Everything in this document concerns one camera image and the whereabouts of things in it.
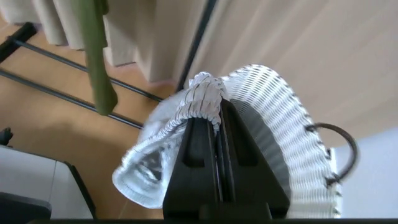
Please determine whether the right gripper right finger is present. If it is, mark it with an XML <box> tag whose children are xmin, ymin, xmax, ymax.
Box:
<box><xmin>216</xmin><ymin>98</ymin><xmax>290</xmax><ymax>218</ymax></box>

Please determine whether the pale grey garment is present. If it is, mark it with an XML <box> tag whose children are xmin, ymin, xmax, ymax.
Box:
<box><xmin>111</xmin><ymin>71</ymin><xmax>231</xmax><ymax>210</ymax></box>

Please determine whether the white laundry basket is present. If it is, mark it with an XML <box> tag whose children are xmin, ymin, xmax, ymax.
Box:
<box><xmin>217</xmin><ymin>63</ymin><xmax>359</xmax><ymax>219</ymax></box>

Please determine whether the green printed t-shirt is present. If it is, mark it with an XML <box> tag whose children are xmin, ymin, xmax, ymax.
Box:
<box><xmin>75</xmin><ymin>0</ymin><xmax>119</xmax><ymax>116</ymax></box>

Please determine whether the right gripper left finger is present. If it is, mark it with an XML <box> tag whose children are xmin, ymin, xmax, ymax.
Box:
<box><xmin>162</xmin><ymin>116</ymin><xmax>221</xmax><ymax>218</ymax></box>

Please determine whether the black clothes rack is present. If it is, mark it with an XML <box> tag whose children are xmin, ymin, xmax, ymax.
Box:
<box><xmin>0</xmin><ymin>0</ymin><xmax>218</xmax><ymax>131</ymax></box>

